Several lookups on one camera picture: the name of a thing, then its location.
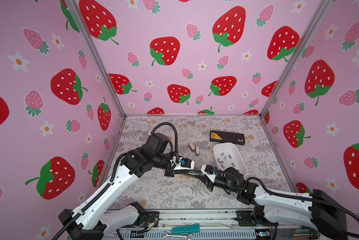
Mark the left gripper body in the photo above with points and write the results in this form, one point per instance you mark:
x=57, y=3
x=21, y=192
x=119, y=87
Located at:
x=169, y=172

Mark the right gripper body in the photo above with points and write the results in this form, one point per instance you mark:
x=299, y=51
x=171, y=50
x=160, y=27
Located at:
x=210, y=183

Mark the black stapler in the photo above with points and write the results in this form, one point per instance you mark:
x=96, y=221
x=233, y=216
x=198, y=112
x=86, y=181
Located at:
x=192, y=173

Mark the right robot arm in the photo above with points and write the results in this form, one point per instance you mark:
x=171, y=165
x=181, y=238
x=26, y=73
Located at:
x=315, y=210

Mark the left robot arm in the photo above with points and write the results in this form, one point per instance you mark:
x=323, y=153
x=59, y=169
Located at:
x=89, y=221

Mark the white plastic tray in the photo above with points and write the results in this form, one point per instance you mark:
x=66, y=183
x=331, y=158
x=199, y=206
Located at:
x=227, y=155

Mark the black staple box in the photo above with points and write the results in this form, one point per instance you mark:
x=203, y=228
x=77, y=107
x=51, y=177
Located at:
x=227, y=137

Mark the silver wrench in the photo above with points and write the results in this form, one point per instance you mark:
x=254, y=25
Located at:
x=170, y=235

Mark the teal handled tool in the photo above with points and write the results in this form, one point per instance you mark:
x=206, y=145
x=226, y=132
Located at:
x=186, y=229

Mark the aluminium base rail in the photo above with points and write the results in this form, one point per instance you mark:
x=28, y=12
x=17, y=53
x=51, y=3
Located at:
x=217, y=224

